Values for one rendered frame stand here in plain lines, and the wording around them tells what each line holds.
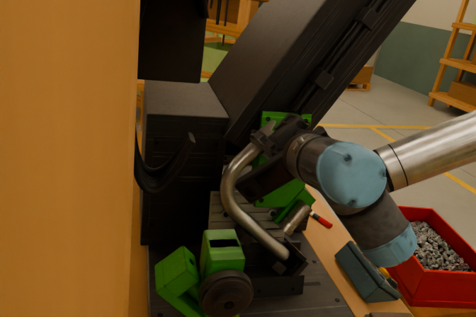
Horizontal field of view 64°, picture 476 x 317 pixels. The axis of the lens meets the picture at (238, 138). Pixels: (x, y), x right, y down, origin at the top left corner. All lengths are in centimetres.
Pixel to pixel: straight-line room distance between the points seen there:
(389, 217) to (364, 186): 8
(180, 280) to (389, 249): 28
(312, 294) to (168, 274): 44
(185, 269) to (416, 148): 39
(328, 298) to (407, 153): 42
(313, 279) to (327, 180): 52
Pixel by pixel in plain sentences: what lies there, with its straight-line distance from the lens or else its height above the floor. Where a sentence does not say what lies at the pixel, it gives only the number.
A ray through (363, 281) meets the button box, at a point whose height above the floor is 93.
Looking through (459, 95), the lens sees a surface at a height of 33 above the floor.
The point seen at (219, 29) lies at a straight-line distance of 342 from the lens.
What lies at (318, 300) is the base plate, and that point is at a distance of 93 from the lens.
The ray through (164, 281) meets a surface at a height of 112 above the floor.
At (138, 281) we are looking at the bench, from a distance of 93.
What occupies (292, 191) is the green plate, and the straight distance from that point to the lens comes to 87.
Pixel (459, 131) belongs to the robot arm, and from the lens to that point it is 68.
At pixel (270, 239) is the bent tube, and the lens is 84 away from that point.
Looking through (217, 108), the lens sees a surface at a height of 124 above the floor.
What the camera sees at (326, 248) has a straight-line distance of 108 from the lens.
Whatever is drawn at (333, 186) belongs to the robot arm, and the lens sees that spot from 47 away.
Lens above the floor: 151
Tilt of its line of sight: 22 degrees down
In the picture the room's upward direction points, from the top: 8 degrees clockwise
